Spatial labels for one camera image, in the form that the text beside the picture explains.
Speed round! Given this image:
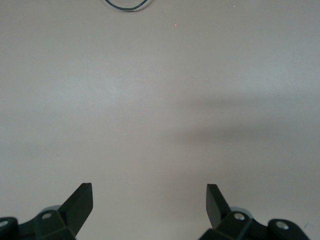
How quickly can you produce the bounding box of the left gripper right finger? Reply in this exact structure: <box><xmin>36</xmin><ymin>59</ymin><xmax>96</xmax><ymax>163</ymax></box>
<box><xmin>198</xmin><ymin>183</ymin><xmax>311</xmax><ymax>240</ymax></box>

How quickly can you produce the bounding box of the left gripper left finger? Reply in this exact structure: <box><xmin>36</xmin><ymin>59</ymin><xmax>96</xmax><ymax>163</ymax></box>
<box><xmin>0</xmin><ymin>182</ymin><xmax>94</xmax><ymax>240</ymax></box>

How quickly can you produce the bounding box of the thin dark looped cable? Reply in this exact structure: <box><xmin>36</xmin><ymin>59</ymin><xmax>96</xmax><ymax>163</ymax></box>
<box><xmin>104</xmin><ymin>0</ymin><xmax>149</xmax><ymax>12</ymax></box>

